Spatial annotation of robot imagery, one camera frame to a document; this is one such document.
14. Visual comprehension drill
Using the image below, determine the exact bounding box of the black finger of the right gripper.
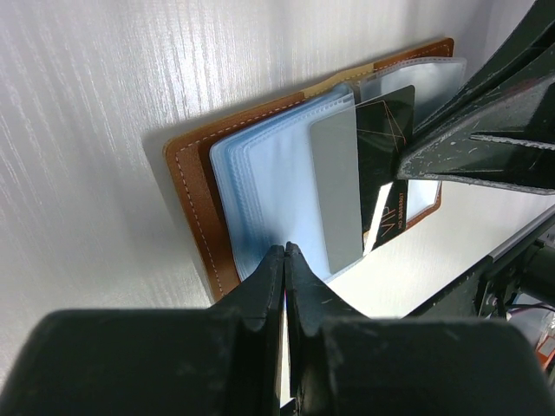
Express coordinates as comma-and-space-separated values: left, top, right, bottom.
415, 0, 554, 134

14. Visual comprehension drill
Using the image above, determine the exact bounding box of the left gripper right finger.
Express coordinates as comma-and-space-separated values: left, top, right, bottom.
284, 243, 554, 415

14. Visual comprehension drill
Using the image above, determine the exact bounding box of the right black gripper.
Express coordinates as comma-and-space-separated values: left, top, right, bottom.
396, 74, 554, 318

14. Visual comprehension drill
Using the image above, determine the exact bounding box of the plain grey credit card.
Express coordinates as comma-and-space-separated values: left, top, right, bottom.
310, 109, 363, 280

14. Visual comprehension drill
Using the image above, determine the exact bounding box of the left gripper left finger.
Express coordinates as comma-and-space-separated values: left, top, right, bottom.
1, 246, 284, 415

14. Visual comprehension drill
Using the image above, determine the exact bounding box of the brown leather card holder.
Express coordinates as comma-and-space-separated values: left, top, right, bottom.
163, 37, 454, 302

